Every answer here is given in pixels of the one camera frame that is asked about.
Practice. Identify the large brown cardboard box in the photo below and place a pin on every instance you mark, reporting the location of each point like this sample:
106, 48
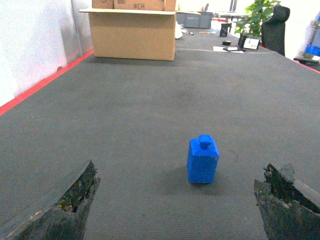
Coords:
133, 29

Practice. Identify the black office chair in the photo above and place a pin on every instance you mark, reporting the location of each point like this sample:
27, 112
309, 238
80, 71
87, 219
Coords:
273, 30

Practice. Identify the black tape roll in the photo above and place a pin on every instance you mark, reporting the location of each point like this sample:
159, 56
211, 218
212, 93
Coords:
226, 43

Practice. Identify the white paper sheet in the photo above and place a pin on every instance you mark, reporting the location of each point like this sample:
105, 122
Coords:
228, 49

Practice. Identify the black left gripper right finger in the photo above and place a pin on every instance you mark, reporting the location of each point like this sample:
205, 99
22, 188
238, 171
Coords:
290, 210

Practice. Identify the grey plastic crate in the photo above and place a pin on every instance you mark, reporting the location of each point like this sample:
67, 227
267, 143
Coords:
199, 20

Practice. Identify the green potted plant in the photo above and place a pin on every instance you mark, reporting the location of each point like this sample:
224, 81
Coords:
257, 13

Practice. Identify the small black box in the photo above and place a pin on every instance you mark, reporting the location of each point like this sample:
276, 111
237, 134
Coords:
224, 29

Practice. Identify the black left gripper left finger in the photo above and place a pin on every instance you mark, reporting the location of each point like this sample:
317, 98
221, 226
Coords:
61, 214

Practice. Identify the blue bottle-shaped plastic part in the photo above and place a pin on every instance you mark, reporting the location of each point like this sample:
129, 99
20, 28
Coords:
202, 160

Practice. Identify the black framed picture stand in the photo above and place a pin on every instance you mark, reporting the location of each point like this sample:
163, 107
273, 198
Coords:
248, 42

